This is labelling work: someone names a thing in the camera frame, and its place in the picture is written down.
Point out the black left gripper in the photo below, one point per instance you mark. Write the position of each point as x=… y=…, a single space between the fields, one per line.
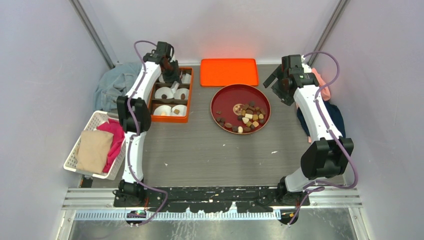
x=175 y=76

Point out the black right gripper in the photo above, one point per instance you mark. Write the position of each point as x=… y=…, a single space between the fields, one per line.
x=277 y=73

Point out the orange box lid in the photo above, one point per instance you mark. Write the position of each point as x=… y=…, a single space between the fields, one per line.
x=221 y=72

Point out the silver metal tongs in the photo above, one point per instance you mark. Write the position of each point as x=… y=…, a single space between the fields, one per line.
x=174 y=87

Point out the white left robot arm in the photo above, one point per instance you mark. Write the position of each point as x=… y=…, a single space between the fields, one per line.
x=134 y=115

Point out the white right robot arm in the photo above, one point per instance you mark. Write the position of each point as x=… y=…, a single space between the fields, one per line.
x=328 y=154

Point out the orange chocolate box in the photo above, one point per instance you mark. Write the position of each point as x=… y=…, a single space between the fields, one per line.
x=154 y=103

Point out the white paper cup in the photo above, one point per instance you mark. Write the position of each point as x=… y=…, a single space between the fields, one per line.
x=180 y=91
x=163 y=91
x=162 y=108
x=186 y=78
x=181 y=108

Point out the salmon pink cloth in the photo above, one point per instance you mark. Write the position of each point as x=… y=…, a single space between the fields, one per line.
x=325 y=92

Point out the round red lacquer tray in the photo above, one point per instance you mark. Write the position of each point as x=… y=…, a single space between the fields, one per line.
x=230 y=104

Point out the light blue cloth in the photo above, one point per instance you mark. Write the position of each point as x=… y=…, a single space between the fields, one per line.
x=113 y=84

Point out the navy blue cloth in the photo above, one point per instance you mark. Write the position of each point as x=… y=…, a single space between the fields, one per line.
x=335 y=115

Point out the pink cloth in basket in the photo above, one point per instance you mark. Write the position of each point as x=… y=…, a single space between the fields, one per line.
x=112 y=126

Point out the white plastic basket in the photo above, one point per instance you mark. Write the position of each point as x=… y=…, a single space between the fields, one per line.
x=97 y=118

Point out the beige cloth in basket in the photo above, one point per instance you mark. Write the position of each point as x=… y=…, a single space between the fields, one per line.
x=93 y=150

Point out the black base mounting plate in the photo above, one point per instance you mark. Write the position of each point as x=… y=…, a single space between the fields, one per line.
x=210 y=199

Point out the aluminium frame rail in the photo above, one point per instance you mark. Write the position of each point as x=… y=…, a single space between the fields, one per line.
x=96 y=204

